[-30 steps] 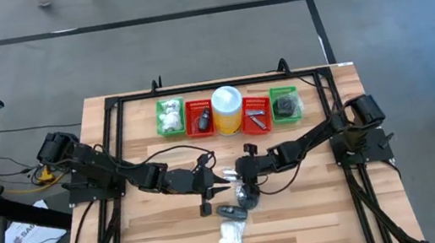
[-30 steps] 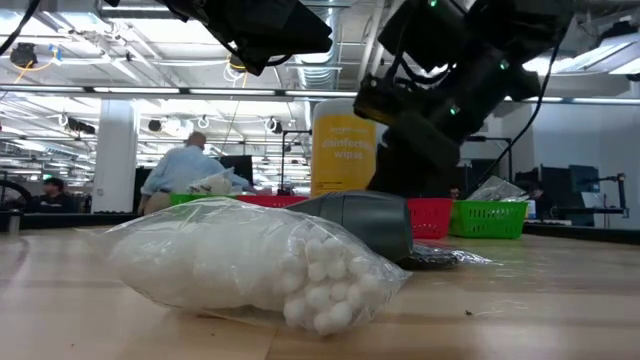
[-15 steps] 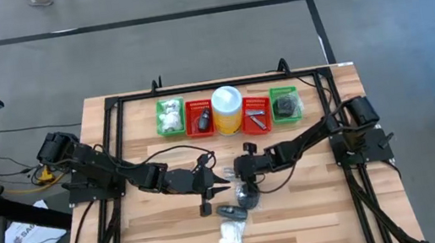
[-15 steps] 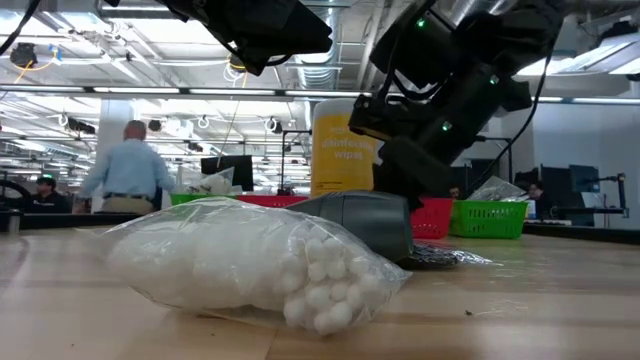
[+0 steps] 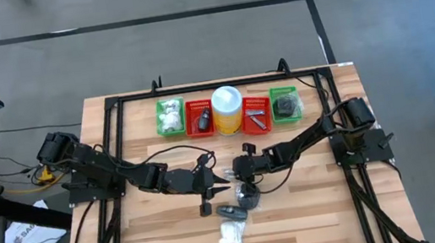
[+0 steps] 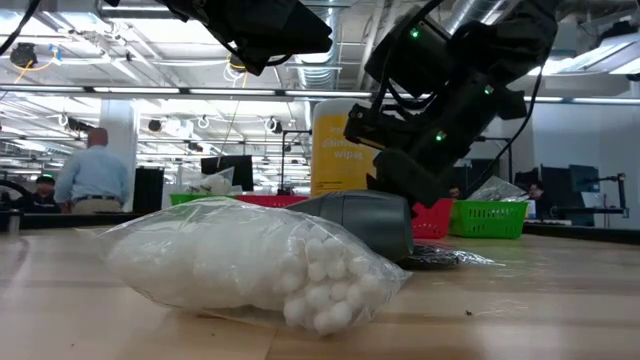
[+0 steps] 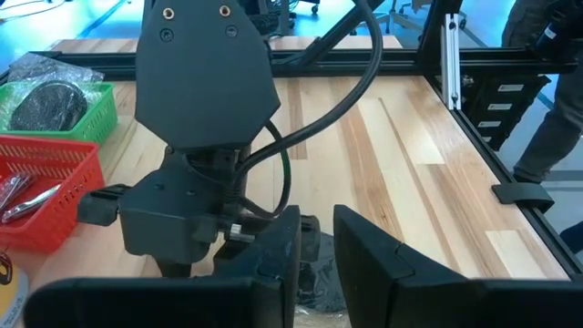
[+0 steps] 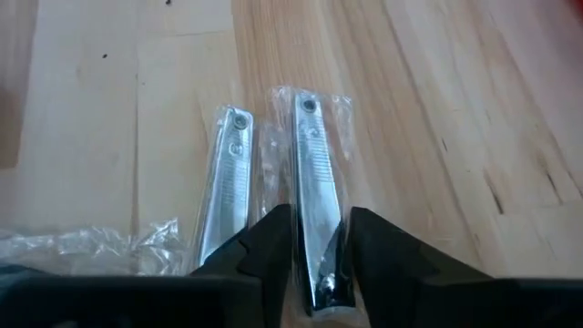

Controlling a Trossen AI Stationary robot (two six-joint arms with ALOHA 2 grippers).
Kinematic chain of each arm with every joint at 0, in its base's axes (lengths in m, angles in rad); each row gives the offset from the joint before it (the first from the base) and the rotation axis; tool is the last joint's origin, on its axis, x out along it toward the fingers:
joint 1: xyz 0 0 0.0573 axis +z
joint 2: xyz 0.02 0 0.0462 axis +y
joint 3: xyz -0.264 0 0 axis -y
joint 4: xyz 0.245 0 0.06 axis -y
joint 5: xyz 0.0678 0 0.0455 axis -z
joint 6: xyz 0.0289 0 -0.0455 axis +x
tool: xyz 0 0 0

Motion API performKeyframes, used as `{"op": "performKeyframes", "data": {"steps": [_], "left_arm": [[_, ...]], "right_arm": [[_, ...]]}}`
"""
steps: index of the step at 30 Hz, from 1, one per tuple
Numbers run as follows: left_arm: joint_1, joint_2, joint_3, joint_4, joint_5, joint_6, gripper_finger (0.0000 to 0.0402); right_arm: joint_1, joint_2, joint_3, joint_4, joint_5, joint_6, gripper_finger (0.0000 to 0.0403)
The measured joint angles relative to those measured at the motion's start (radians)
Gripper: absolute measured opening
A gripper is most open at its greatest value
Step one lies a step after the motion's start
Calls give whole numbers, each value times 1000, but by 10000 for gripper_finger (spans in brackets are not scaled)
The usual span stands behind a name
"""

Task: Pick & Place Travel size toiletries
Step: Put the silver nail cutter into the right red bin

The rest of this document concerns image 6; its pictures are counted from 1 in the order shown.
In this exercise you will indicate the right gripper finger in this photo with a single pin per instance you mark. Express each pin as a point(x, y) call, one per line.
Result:
point(405, 175)

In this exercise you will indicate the dark grey travel trimmer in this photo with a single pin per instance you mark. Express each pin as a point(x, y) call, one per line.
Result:
point(370, 225)

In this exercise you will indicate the black round pad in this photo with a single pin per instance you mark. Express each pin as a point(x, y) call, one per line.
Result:
point(497, 190)

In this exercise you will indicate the clear plastic wrapper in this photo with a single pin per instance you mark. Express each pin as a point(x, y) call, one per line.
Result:
point(440, 257)

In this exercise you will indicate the bag of white cotton balls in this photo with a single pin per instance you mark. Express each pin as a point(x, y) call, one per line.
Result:
point(225, 260)
point(215, 184)

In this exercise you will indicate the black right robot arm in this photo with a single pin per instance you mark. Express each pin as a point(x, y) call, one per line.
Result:
point(505, 35)

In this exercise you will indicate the person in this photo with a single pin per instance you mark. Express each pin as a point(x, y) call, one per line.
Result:
point(42, 197)
point(536, 192)
point(454, 192)
point(92, 175)

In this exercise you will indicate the black partition panel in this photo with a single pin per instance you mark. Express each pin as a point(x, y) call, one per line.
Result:
point(492, 167)

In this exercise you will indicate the yellow disinfecting wipes canister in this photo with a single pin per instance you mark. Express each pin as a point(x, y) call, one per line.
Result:
point(335, 165)

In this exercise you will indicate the green plastic basket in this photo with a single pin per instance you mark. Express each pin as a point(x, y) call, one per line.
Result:
point(487, 220)
point(180, 198)

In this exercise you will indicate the long ceiling light strip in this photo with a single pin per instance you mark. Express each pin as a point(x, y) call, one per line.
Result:
point(135, 90)

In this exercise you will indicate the black cabinet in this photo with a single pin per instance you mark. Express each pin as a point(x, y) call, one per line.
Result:
point(148, 190)

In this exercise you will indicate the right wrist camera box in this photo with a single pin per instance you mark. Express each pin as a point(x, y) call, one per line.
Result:
point(370, 125)

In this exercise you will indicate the ribbed silver air duct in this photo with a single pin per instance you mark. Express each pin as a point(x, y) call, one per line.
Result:
point(317, 75)

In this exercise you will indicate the black ceiling camera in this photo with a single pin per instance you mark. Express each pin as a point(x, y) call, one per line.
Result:
point(23, 55)

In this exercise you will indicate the black aluminium table frame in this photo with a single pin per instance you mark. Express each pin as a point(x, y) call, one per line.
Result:
point(75, 221)

